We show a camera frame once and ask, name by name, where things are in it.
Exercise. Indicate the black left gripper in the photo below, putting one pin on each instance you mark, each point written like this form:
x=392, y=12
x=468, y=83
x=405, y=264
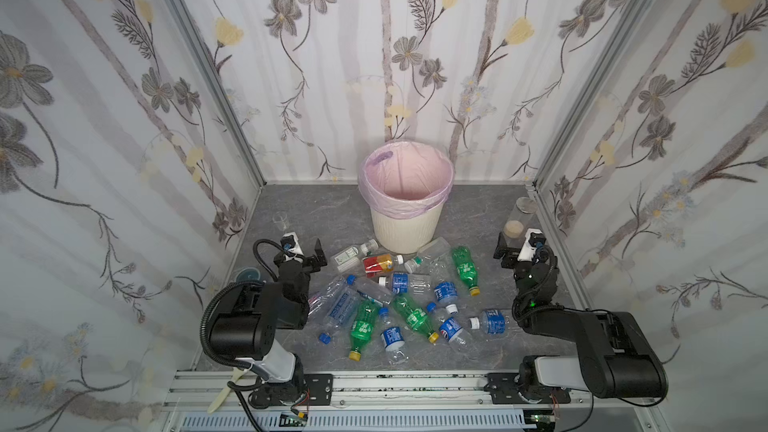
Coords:
x=306, y=259

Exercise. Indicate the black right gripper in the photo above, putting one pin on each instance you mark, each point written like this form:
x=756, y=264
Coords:
x=513, y=255

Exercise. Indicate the clear bottle white cap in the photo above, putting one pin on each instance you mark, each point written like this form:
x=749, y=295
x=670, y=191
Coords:
x=320, y=302

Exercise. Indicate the green soda bottle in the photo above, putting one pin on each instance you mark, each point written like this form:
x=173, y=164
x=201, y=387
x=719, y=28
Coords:
x=415, y=317
x=466, y=269
x=362, y=329

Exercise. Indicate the clear square white-cap bottle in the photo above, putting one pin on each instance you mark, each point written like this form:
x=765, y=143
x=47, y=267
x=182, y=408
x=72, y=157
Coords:
x=352, y=256

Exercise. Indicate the clear bottle blue label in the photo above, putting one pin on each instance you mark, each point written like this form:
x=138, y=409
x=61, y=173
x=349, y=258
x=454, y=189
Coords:
x=342, y=310
x=401, y=283

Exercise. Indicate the clear rectangular plastic bottle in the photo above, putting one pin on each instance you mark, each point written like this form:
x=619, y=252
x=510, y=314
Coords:
x=427, y=255

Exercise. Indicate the clear bottle blue cap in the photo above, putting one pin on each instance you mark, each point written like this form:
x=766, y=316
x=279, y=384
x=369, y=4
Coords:
x=370, y=289

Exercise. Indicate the pepsi label clear bottle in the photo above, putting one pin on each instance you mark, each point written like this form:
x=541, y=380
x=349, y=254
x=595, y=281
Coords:
x=450, y=327

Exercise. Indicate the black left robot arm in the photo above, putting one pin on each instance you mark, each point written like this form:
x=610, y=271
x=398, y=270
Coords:
x=238, y=329

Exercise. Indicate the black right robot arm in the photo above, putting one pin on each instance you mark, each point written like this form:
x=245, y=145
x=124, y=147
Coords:
x=613, y=359

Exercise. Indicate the cream ribbed waste bin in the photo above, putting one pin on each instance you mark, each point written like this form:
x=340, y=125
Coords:
x=404, y=226

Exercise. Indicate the pink plastic bin liner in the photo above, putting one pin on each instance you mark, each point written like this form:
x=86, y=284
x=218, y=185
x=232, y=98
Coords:
x=405, y=179

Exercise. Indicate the clear jar with beige powder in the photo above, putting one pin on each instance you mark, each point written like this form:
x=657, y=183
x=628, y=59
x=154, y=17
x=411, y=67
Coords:
x=520, y=217

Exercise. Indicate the teal ceramic cup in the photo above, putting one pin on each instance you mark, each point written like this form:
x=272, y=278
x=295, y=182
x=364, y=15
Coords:
x=248, y=274

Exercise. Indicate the small clear glass cup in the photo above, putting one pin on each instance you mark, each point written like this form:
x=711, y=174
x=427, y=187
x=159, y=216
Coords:
x=280, y=219

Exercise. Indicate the red yellow juice bottle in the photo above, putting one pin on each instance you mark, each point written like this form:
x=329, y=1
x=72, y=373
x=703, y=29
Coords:
x=379, y=265

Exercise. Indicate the blue label water bottle front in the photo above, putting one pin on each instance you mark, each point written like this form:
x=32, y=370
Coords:
x=392, y=338

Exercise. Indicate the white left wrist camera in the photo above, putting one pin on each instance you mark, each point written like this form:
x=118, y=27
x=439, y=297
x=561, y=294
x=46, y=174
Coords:
x=289, y=243

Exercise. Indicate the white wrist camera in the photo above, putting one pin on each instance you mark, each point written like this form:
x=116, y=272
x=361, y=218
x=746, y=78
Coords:
x=533, y=241
x=289, y=243

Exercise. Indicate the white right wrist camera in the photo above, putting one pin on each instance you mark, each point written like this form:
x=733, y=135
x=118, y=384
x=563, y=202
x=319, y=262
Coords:
x=533, y=241

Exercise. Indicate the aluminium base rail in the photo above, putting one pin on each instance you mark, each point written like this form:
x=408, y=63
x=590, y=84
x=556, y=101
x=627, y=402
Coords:
x=449, y=401

